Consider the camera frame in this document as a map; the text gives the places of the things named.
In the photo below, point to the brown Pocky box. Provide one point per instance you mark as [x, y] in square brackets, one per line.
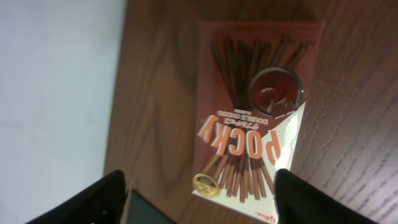
[252, 89]

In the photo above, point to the dark green box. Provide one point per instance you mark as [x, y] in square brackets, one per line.
[141, 211]

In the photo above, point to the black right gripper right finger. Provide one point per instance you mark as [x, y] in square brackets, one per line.
[298, 202]

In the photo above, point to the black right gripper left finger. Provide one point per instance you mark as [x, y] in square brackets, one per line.
[102, 202]

